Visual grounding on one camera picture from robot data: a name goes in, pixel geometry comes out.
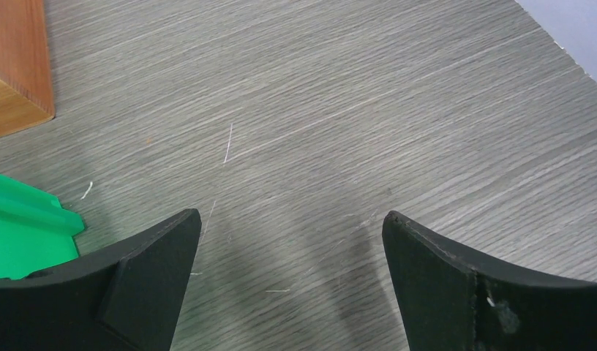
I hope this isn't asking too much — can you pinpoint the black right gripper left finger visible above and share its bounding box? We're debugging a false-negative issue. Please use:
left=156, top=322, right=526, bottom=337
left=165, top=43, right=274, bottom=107
left=0, top=208, right=202, bottom=350

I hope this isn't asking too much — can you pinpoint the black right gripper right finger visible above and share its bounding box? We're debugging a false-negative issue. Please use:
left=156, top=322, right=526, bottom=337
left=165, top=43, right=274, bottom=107
left=382, top=211, right=597, bottom=350

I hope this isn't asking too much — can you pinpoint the green plastic bin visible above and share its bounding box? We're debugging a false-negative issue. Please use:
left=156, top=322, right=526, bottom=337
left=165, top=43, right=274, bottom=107
left=0, top=174, right=85, bottom=279

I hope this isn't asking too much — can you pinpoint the orange wooden compartment tray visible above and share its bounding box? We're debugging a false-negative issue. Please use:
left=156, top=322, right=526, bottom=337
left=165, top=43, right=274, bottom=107
left=0, top=0, right=56, bottom=137

